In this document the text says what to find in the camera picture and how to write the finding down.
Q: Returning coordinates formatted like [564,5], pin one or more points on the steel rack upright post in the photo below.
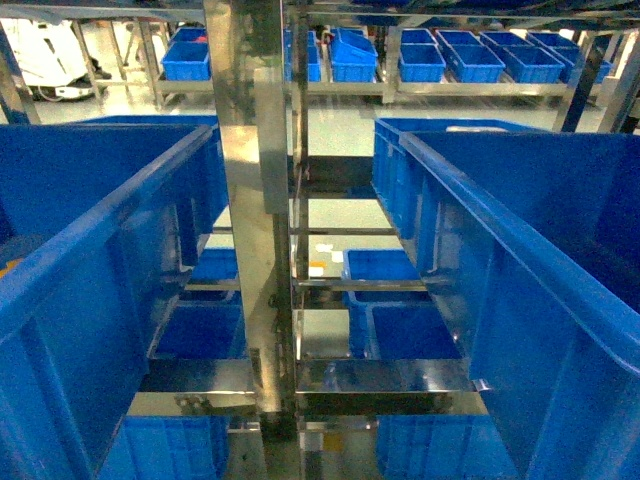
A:
[246,41]

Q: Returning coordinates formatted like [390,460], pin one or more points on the blue bin upper left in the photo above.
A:
[109,219]

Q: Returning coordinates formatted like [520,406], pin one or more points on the yellow toy building block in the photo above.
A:
[9,266]

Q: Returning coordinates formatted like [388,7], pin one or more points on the blue bin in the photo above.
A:
[109,219]
[529,243]

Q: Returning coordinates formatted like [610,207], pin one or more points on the blue bin upper right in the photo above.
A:
[529,243]

